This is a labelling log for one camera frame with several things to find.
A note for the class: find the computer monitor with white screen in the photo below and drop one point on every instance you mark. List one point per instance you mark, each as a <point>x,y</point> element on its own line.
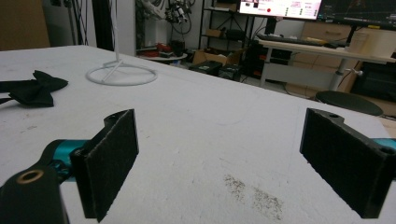
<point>280,7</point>

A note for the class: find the black case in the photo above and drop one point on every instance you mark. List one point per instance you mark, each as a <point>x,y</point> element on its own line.
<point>207,67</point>
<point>230,73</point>

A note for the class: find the brown board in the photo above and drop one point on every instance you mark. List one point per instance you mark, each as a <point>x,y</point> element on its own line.
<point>21,23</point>

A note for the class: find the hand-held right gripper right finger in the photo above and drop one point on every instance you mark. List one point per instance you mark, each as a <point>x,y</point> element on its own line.
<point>348,165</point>

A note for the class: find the black keyboard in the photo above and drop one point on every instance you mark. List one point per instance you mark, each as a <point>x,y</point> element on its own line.
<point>280,39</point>

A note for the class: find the black round stool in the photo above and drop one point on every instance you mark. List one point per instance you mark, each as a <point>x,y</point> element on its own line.
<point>348,101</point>

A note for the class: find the white foam mat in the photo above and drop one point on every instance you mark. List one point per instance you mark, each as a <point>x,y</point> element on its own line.
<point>202,124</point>

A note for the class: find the white box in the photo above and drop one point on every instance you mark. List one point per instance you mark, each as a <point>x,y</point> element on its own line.
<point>373,42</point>

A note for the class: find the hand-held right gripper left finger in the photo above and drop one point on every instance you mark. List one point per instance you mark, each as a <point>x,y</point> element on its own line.
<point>102,168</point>

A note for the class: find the open cardboard box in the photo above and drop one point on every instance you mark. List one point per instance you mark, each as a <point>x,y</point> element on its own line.
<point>205,57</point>

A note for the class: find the black metal shelf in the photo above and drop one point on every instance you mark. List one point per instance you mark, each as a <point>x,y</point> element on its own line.
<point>204,25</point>

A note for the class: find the round white side table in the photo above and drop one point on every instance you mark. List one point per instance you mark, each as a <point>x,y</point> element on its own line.
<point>162,58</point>

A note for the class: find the computer monitor with dark screen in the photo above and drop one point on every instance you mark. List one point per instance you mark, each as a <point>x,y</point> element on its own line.
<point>358,11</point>

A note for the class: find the white office desk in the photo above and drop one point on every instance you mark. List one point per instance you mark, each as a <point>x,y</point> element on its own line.
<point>311,48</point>

